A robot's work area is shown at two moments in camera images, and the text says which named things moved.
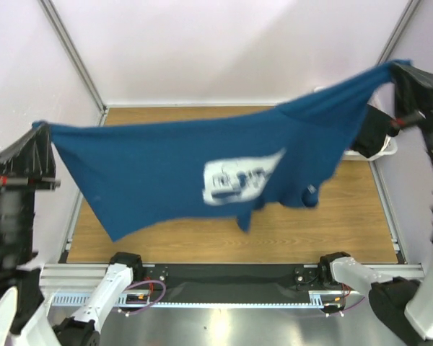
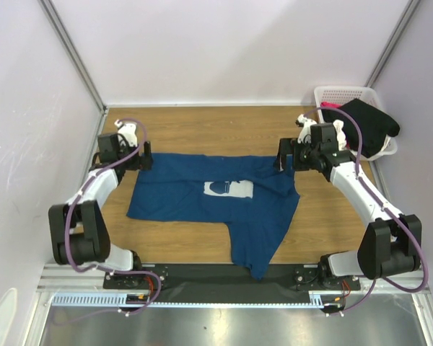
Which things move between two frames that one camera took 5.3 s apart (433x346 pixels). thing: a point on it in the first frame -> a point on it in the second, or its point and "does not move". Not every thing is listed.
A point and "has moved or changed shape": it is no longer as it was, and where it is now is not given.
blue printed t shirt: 134,175 has moved or changed shape
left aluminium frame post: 75,55 does not move
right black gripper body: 422,116 -> 284,155
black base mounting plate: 234,282 does not move
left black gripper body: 19,189 -> 136,162
